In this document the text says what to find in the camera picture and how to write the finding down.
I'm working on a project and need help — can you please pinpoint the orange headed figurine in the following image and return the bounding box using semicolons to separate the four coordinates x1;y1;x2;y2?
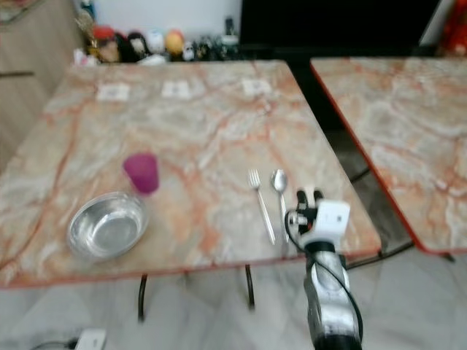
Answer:
164;28;186;61

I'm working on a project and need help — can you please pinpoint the steel spoon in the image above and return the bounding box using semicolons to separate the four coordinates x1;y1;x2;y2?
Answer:
271;168;290;249

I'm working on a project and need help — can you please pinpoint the black screen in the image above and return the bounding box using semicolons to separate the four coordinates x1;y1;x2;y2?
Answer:
239;0;447;50

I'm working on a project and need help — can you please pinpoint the purple plastic cup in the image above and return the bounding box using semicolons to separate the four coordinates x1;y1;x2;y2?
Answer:
123;152;160;195

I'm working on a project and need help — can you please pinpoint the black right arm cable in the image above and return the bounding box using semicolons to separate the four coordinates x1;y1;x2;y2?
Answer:
285;210;365;342

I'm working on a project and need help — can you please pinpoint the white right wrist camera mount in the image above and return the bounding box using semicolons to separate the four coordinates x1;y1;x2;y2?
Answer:
302;201;352;246

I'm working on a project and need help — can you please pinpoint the red plush toy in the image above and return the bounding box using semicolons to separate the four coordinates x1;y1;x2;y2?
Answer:
441;0;467;57

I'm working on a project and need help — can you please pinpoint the red haired figurine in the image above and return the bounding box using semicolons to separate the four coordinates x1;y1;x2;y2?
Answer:
92;26;121;64

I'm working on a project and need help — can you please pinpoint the steel fork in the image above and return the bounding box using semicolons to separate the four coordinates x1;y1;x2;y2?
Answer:
248;168;277;246

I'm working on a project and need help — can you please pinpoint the marble table with black legs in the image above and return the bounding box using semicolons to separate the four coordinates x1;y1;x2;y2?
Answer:
0;59;383;323

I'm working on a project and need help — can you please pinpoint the wooden cabinet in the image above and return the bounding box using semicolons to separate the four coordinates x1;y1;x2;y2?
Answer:
0;0;80;170

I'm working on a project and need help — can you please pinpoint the marble table with red edge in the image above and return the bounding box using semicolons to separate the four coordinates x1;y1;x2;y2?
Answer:
309;56;467;257

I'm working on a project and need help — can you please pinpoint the steel bowl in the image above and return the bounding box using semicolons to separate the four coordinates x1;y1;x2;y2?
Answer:
67;191;149;261

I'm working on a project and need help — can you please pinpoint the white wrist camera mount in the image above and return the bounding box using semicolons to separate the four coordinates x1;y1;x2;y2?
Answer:
302;201;352;246
76;329;108;350

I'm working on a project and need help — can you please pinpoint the white paper label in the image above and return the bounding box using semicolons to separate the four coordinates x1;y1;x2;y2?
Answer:
161;80;196;99
242;78;274;97
96;83;131;102

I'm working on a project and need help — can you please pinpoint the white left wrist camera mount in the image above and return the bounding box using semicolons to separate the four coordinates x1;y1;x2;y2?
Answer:
76;329;108;350

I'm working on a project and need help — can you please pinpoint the black haired figurine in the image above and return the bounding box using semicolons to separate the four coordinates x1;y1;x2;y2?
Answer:
124;31;151;62

